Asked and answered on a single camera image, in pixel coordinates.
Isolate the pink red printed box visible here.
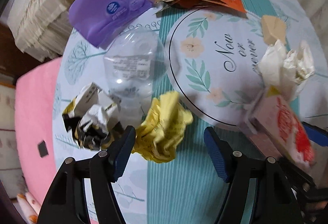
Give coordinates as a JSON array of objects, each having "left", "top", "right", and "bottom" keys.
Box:
[{"left": 238, "top": 86, "right": 315, "bottom": 171}]

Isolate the white tissue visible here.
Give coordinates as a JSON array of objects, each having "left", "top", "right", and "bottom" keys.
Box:
[{"left": 257, "top": 40, "right": 315, "bottom": 102}]

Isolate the white lace covered furniture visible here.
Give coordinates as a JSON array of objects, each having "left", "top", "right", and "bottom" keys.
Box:
[{"left": 7, "top": 0, "right": 74, "bottom": 62}]

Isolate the small black square object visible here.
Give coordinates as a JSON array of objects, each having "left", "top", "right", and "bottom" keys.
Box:
[{"left": 38, "top": 140, "right": 49, "bottom": 158}]

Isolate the yellow paper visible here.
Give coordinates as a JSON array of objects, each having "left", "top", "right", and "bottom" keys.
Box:
[{"left": 132, "top": 91, "right": 194, "bottom": 163}]

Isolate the clear plastic bottle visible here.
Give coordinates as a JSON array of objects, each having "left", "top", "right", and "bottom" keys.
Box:
[{"left": 104, "top": 27, "right": 167, "bottom": 127}]

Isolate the leaf print teal tablecloth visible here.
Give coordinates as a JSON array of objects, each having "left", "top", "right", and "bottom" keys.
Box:
[{"left": 52, "top": 0, "right": 328, "bottom": 224}]

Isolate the purple plastic wrapper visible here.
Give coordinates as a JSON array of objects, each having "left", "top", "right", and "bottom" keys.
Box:
[{"left": 68, "top": 0, "right": 155, "bottom": 49}]

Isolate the black white wrapper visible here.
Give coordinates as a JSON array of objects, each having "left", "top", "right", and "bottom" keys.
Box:
[{"left": 62, "top": 82, "right": 123, "bottom": 151}]

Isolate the pink bed blanket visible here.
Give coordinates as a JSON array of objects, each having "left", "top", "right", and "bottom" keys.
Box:
[{"left": 15, "top": 58, "right": 62, "bottom": 203}]

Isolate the beige cardboard piece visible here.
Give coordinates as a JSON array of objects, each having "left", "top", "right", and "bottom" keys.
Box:
[{"left": 261, "top": 15, "right": 287, "bottom": 45}]

